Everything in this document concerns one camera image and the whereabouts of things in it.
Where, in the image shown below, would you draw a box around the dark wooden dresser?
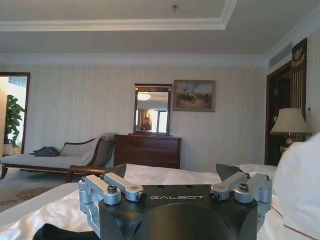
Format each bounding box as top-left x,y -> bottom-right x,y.
113,134 -> 182,170

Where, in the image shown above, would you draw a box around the beige shade table lamp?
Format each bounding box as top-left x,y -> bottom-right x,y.
269,107 -> 313,167

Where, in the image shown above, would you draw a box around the green potted plant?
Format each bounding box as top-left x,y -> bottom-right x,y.
3,94 -> 26,155

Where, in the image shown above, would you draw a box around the patterned floor rug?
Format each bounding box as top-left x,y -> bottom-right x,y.
0,185 -> 60,207

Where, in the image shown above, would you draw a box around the wooden framed mirror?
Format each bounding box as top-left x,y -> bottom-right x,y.
128,83 -> 177,137

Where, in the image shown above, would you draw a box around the ornate dark wooden wall panel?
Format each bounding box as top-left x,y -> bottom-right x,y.
289,37 -> 308,141

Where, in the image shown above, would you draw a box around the black garment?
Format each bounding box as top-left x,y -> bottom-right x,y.
32,223 -> 101,240

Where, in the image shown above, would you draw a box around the grey bag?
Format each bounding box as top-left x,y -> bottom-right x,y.
29,146 -> 60,158

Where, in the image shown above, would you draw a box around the beige chaise longue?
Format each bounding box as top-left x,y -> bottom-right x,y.
0,132 -> 116,180

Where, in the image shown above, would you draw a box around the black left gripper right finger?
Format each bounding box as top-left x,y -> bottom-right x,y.
209,163 -> 273,230

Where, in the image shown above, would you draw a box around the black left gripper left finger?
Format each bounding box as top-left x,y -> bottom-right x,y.
78,164 -> 147,232

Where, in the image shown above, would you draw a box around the white pillow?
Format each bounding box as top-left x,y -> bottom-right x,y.
272,131 -> 320,240

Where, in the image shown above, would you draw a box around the framed landscape painting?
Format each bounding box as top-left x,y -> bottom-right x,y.
172,79 -> 217,113

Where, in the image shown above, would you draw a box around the person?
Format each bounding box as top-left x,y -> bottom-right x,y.
139,116 -> 152,132

